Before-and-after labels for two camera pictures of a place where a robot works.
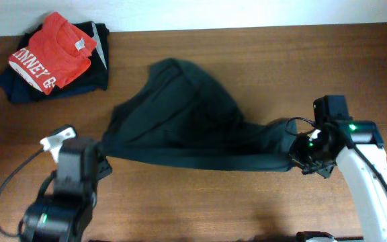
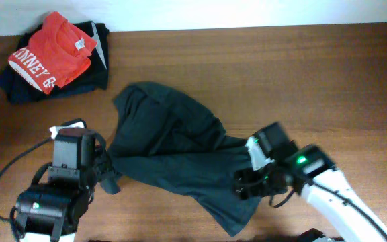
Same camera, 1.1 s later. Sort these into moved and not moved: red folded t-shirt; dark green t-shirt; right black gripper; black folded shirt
Moved: dark green t-shirt; right black gripper
Not moved: red folded t-shirt; black folded shirt
